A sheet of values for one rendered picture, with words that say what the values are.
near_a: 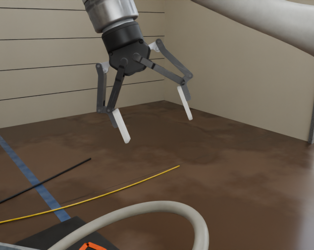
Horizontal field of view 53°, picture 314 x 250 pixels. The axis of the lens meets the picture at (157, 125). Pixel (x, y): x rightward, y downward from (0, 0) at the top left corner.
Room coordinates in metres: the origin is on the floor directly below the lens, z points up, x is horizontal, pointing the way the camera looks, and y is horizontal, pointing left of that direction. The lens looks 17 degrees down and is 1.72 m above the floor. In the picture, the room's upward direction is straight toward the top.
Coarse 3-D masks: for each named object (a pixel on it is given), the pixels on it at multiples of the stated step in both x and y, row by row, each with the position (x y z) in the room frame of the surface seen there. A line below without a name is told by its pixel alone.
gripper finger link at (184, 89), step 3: (183, 78) 0.61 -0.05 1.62; (186, 78) 0.61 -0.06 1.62; (186, 81) 0.61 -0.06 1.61; (186, 84) 0.61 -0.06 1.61; (183, 87) 0.61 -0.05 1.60; (186, 87) 0.61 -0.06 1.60; (183, 90) 0.61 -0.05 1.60; (186, 90) 0.60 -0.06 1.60; (183, 93) 0.60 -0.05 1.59; (186, 93) 0.60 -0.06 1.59; (189, 93) 0.60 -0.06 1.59; (186, 96) 0.60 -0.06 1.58; (189, 96) 0.60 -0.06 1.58; (186, 99) 0.60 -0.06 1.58; (189, 99) 0.60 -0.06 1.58
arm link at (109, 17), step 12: (96, 0) 0.59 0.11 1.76; (108, 0) 0.59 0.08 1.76; (120, 0) 0.60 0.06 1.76; (132, 0) 0.62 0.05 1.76; (96, 12) 0.60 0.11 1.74; (108, 12) 0.59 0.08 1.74; (120, 12) 0.59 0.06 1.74; (132, 12) 0.61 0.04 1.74; (96, 24) 0.60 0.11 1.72; (108, 24) 0.59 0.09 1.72; (120, 24) 0.60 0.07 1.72
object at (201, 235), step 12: (144, 204) 0.79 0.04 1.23; (156, 204) 0.76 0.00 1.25; (168, 204) 0.74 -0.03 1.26; (180, 204) 0.71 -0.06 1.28; (108, 216) 0.80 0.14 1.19; (120, 216) 0.79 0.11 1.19; (192, 216) 0.63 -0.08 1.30; (84, 228) 0.78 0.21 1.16; (96, 228) 0.78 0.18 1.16; (204, 228) 0.57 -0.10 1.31; (60, 240) 0.74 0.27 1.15; (72, 240) 0.75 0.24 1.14; (204, 240) 0.53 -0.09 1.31
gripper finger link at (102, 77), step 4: (96, 64) 0.61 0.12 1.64; (100, 64) 0.61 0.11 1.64; (96, 68) 0.61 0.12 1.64; (100, 68) 0.61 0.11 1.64; (100, 72) 0.61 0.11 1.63; (104, 72) 0.62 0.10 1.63; (100, 76) 0.61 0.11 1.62; (104, 76) 0.61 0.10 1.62; (100, 80) 0.61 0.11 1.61; (104, 80) 0.61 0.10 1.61; (100, 84) 0.61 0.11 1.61; (104, 84) 0.61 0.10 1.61; (100, 88) 0.61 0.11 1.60; (104, 88) 0.62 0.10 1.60; (100, 92) 0.61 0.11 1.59; (104, 92) 0.62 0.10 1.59; (100, 96) 0.61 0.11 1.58; (104, 96) 0.62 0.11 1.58; (100, 100) 0.61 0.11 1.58; (104, 100) 0.62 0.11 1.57; (100, 104) 0.61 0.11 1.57; (104, 104) 0.63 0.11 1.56; (100, 108) 0.61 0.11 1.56; (100, 112) 0.61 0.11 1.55
